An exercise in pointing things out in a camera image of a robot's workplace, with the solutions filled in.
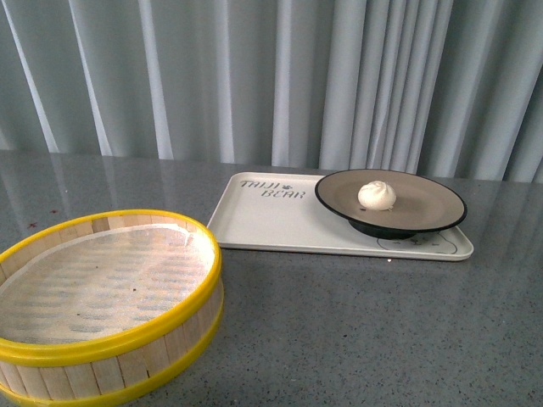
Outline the white steamed bun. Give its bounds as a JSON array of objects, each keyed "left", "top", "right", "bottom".
[{"left": 357, "top": 181, "right": 396, "bottom": 211}]

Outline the yellow rimmed bamboo steamer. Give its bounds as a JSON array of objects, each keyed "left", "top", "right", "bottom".
[{"left": 1, "top": 209, "right": 224, "bottom": 406}]

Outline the grey pleated curtain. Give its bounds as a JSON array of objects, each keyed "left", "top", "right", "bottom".
[{"left": 1, "top": 1, "right": 542, "bottom": 182}]

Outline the cream bear print tray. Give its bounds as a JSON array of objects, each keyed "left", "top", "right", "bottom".
[{"left": 208, "top": 172, "right": 473, "bottom": 261}]

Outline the beige plate black rim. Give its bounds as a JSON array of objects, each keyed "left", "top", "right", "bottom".
[{"left": 315, "top": 169, "right": 467, "bottom": 239}]

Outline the white steamer liner cloth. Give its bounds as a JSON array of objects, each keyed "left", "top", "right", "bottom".
[{"left": 1, "top": 224, "right": 215, "bottom": 344}]

